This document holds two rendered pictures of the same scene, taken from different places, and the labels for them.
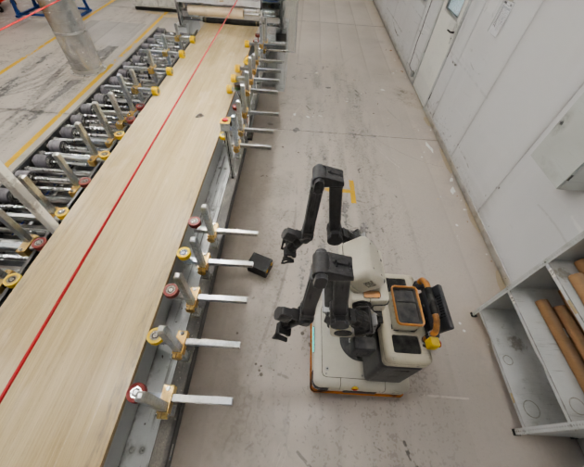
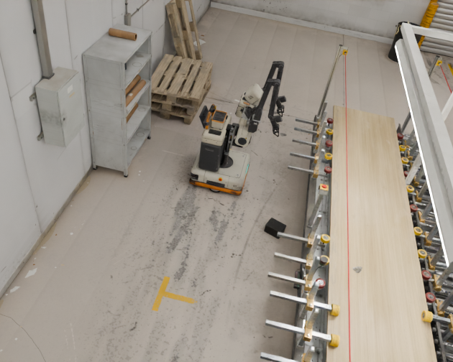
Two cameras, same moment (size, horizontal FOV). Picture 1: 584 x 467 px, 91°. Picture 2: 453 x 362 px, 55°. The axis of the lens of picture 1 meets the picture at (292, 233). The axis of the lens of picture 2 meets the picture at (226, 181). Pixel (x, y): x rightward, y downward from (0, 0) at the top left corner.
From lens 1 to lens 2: 5.09 m
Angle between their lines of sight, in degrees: 87
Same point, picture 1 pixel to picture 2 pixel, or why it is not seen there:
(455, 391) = (167, 154)
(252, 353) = (278, 188)
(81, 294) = (369, 149)
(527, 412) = (143, 133)
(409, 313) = (219, 115)
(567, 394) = (142, 112)
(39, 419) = (358, 121)
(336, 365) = (238, 156)
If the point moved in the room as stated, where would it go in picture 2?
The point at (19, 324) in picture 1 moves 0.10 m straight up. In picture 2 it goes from (386, 144) to (390, 137)
